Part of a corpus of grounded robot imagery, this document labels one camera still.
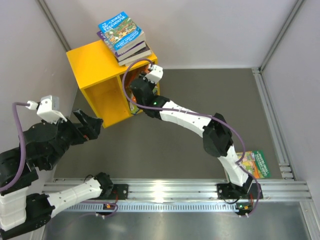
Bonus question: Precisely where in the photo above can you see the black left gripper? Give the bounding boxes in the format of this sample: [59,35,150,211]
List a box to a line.
[44,107,104,170]

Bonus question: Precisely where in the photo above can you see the lime green cartoon book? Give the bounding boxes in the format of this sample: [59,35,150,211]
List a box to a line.
[128,101,140,113]

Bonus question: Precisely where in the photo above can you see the dark brown paperback book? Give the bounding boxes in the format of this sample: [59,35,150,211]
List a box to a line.
[116,44,152,66]

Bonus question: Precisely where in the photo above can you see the purple 52-storey treehouse book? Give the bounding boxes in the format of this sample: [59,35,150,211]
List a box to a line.
[96,31,151,62]

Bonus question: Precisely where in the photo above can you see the light blue 26-storey treehouse book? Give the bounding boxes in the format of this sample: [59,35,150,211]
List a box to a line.
[98,11,146,50]

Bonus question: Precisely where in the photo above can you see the dark green treehouse book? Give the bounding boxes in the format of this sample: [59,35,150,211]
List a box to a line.
[240,150,271,179]

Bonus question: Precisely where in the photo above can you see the blue 91-storey treehouse book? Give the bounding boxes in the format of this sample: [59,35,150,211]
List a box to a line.
[131,109,143,116]

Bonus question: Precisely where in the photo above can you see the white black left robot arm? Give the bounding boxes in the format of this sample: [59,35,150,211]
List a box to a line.
[0,109,114,240]

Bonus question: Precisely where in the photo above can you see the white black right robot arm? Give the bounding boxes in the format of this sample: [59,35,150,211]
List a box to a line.
[129,74,263,200]

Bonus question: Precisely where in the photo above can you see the yellow wooden cubby shelf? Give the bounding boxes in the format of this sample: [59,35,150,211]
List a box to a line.
[66,40,133,128]

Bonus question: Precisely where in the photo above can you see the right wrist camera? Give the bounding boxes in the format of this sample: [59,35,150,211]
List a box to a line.
[145,63,164,84]

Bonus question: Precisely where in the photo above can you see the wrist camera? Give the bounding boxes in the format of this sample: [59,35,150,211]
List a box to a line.
[145,63,164,84]
[26,95,67,124]

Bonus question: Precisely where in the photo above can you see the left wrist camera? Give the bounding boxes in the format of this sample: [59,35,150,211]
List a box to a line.
[26,95,67,124]

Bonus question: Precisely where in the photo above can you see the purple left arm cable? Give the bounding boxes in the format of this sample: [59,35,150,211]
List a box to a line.
[0,101,119,218]

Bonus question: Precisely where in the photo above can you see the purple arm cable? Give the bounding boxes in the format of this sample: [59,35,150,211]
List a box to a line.
[0,101,119,218]
[121,58,262,218]

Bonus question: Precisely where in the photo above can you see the aluminium mounting rail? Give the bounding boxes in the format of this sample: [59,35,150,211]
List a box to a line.
[42,177,313,213]

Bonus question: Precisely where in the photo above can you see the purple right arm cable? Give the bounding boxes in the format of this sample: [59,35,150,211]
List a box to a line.
[121,58,262,218]

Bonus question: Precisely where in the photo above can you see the aluminium right side rail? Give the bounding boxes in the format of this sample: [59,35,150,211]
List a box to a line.
[251,67,297,181]

